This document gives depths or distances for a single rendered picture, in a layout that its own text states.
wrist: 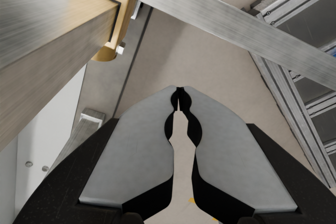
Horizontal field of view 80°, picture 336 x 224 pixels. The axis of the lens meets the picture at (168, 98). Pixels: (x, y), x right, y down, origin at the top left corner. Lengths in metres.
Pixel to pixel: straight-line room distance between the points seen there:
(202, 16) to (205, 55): 0.93
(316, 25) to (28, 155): 1.14
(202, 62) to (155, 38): 0.29
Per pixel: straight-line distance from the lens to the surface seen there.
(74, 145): 0.39
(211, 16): 0.21
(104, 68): 0.40
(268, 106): 1.40
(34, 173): 0.84
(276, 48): 0.24
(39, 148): 0.74
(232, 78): 1.22
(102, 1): 0.18
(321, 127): 1.35
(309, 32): 1.03
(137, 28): 0.37
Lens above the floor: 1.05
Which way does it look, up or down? 59 degrees down
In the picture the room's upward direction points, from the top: 178 degrees counter-clockwise
